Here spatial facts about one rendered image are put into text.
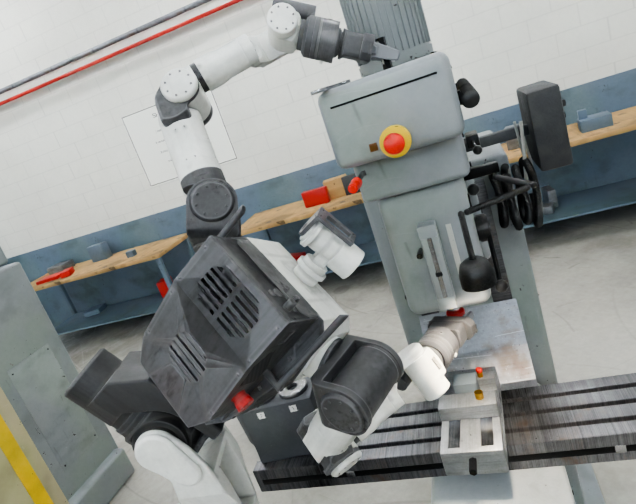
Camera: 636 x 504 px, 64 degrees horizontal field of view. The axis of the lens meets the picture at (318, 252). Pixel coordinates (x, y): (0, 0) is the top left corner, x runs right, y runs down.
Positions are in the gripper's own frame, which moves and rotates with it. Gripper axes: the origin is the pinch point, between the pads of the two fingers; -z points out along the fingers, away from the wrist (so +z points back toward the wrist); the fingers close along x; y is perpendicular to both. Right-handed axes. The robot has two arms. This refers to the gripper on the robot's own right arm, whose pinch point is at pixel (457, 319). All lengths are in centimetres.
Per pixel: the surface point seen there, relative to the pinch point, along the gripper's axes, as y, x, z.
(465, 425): 24.7, -0.3, 11.2
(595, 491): 103, -10, -52
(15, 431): 17, 162, 59
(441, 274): -18.6, -5.2, 12.0
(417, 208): -34.0, -2.2, 9.3
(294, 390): 12, 45, 21
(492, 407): 21.7, -6.6, 6.6
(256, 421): 17, 55, 31
